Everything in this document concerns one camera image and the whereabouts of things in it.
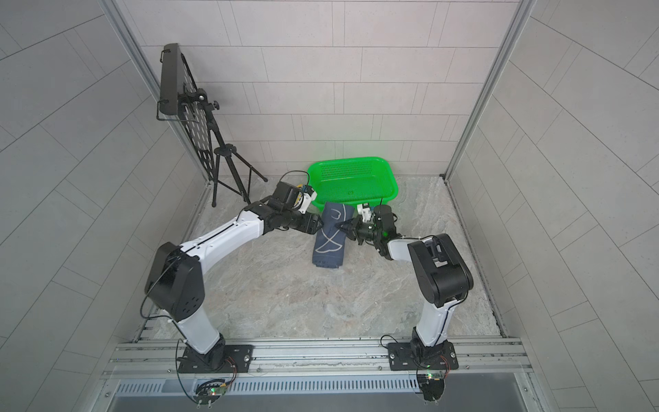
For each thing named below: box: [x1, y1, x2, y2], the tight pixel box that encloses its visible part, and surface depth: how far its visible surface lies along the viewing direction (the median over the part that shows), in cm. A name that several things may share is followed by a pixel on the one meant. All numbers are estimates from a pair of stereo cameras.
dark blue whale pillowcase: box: [312, 201, 355, 269], surface depth 86 cm
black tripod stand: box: [179, 88, 268, 208], surface depth 89 cm
